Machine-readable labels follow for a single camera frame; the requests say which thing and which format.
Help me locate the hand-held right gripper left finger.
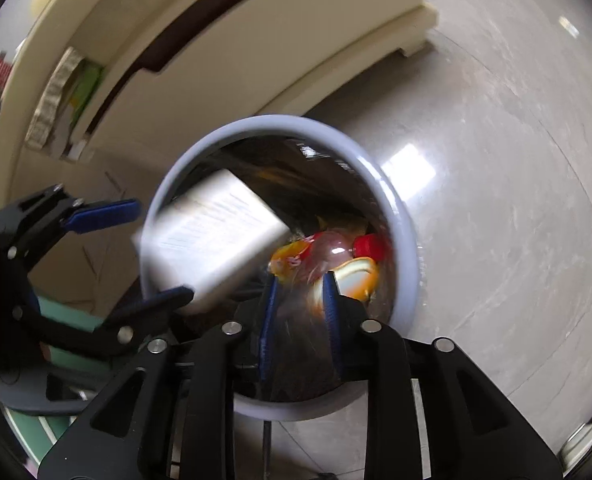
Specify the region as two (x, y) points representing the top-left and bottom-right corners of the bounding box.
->
(37, 272), (279, 480)

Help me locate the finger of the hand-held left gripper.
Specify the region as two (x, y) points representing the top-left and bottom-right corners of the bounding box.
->
(13, 285), (195, 357)
(0, 184), (140, 272)

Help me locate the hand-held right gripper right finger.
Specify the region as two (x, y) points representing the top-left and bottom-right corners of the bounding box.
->
(322, 270), (563, 480)

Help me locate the grey round waste bin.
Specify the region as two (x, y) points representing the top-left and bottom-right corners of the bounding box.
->
(138, 114), (420, 421)

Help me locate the white printed carton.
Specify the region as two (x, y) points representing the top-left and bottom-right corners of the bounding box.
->
(131, 169), (303, 314)

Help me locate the black bin liner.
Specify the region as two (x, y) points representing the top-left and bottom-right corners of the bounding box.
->
(176, 135), (398, 402)

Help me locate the brown cardboard box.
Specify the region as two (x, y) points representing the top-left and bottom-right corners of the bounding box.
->
(0, 152), (177, 317)

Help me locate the green floor mat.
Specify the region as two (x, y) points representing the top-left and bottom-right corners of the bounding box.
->
(3, 295), (108, 461)

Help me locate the green packet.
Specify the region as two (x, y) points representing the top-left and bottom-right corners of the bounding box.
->
(70, 62), (103, 127)

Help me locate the beige woven mat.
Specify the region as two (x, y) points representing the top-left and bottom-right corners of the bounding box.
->
(26, 46), (85, 151)

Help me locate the cream cabinet furniture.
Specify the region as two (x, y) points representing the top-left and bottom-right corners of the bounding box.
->
(0, 0), (440, 221)

